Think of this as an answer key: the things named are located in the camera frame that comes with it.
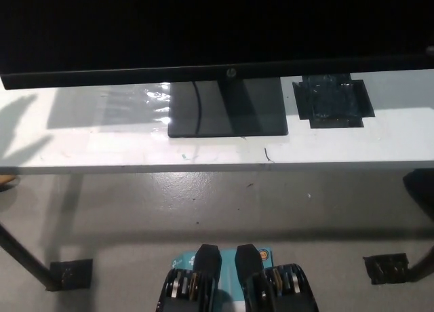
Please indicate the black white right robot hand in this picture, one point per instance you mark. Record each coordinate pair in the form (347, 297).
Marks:
(431, 50)

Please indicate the black HP monitor screen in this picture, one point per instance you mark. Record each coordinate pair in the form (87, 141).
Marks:
(203, 30)

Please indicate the black glossy monitor stand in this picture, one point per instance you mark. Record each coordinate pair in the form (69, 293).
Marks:
(254, 112)

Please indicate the black tape patch on table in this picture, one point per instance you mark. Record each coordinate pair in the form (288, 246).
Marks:
(334, 101)

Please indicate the dark black bulky object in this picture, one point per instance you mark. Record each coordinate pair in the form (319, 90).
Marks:
(420, 193)

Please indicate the black table leg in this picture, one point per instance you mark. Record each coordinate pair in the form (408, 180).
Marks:
(23, 254)
(424, 264)

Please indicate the clear plastic film sheet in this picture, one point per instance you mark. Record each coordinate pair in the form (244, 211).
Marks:
(135, 105)

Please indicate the brown wooden object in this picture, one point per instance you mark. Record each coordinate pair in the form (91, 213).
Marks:
(6, 181)

